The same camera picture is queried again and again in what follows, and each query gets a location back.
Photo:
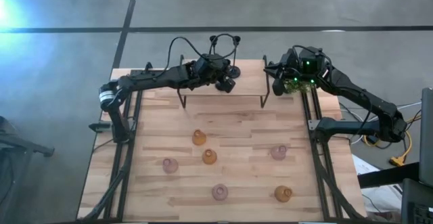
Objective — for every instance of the wooden shelf with black legs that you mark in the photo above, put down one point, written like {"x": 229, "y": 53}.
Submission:
{"x": 250, "y": 85}

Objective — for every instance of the black aluminium table frame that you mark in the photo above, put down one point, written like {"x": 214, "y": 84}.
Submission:
{"x": 124, "y": 190}

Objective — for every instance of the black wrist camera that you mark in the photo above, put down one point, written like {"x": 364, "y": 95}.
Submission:
{"x": 311, "y": 61}
{"x": 208, "y": 61}

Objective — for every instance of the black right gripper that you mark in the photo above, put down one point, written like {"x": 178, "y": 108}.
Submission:
{"x": 291, "y": 66}

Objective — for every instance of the black side stand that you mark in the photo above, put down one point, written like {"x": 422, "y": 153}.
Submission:
{"x": 34, "y": 148}

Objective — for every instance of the black equipment case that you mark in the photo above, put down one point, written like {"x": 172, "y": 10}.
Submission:
{"x": 417, "y": 203}

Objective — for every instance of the black desk bar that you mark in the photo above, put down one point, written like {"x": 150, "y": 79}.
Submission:
{"x": 389, "y": 176}

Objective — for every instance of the white papers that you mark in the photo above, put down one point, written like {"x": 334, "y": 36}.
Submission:
{"x": 382, "y": 200}

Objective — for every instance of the potted green plant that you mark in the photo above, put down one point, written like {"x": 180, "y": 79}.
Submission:
{"x": 299, "y": 88}

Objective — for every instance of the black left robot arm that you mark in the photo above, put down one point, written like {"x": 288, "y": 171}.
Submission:
{"x": 155, "y": 78}

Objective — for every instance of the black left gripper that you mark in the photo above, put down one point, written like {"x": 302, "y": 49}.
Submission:
{"x": 213, "y": 75}

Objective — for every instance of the pink ribbed glass candle holder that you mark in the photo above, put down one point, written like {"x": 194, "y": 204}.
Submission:
{"x": 220, "y": 193}
{"x": 170, "y": 166}
{"x": 279, "y": 153}

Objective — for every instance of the grey monitor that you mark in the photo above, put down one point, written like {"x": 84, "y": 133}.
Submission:
{"x": 427, "y": 136}

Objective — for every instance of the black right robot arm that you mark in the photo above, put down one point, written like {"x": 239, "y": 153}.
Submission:
{"x": 355, "y": 92}

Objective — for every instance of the amber ribbed glass candle holder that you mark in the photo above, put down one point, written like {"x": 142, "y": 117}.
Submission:
{"x": 199, "y": 138}
{"x": 283, "y": 194}
{"x": 209, "y": 157}

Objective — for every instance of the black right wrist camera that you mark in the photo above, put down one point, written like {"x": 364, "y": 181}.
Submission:
{"x": 311, "y": 61}

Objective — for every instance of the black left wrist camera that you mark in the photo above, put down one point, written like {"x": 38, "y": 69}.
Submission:
{"x": 208, "y": 61}

